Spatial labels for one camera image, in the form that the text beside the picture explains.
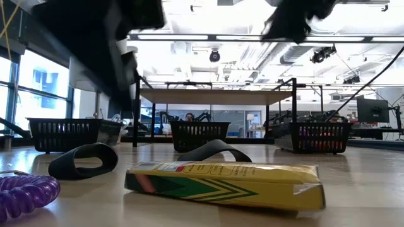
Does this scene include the black wall screen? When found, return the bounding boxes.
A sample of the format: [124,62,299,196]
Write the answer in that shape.
[107,100,133,120]

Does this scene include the black computer monitor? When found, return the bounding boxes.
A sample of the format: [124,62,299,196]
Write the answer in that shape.
[356,95,391,124]

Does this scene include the white shade table lamp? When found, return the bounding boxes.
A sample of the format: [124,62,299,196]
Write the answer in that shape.
[68,45,140,120]

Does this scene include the black ceiling camera rig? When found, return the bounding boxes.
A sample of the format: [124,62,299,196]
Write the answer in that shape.
[309,45,337,64]
[343,74,361,85]

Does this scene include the yellow crayon box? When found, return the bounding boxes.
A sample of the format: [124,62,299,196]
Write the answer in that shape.
[124,160,326,212]

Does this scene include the purple spiral coil wristband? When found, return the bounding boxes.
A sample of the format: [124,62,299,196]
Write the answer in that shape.
[0,170,61,223]

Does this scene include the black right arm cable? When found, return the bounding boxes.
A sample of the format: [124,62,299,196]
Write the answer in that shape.
[324,46,404,123]

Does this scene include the black slatted plastic basket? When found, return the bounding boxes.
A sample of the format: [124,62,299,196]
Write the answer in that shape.
[273,122,354,155]
[170,120,231,153]
[26,117,124,154]

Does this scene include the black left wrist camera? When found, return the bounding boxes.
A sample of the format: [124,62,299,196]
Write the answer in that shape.
[126,0,167,30]

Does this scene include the wooden shelf black metal legs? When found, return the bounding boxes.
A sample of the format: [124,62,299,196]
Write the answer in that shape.
[132,75,306,148]

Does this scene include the black wide rubber band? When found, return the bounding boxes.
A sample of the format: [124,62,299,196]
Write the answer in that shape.
[177,139,253,163]
[47,142,119,181]

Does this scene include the yellow cable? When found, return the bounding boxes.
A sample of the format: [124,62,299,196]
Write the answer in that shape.
[0,0,21,61]

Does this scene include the dark background desk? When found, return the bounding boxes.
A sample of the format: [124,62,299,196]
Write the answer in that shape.
[350,125,404,140]

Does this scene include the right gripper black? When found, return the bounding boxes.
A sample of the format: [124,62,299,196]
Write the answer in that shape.
[261,0,337,45]

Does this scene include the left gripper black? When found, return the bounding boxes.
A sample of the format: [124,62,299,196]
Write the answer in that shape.
[107,37,140,110]

